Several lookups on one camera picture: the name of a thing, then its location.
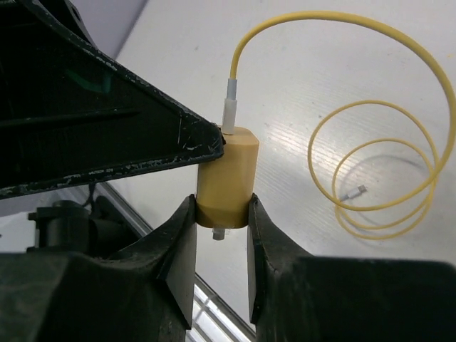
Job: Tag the small yellow charger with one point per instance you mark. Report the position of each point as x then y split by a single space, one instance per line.
225 185

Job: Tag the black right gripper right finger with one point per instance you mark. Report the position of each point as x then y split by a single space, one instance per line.
296 296

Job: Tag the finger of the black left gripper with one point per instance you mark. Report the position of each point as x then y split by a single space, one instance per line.
71 115

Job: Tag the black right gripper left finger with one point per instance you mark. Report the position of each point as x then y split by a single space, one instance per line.
49 295

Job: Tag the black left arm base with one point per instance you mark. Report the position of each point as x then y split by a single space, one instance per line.
68 226

